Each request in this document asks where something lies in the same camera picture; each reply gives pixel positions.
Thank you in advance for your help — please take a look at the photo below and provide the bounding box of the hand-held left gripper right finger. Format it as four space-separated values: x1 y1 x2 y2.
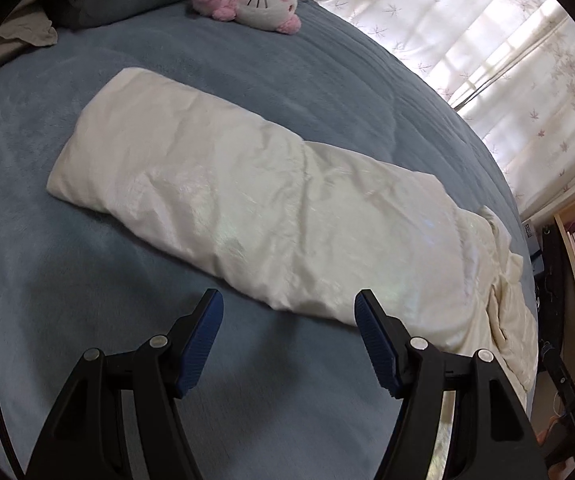
355 288 551 480

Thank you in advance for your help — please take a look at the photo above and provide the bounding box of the beige cloth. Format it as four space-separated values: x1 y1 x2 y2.
0 0 59 81

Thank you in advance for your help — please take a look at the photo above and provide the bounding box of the black bag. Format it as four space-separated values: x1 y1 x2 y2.
537 230 575 461

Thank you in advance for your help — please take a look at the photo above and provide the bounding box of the white cardboard box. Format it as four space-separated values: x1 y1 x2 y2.
521 220 543 261

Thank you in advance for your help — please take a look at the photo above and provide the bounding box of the white floral curtain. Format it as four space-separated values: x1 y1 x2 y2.
310 0 575 211

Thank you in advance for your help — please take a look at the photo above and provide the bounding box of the blue fleece bed blanket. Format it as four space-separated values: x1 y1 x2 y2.
0 0 541 480

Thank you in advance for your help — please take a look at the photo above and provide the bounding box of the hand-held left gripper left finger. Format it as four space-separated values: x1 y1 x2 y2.
27 288 224 480

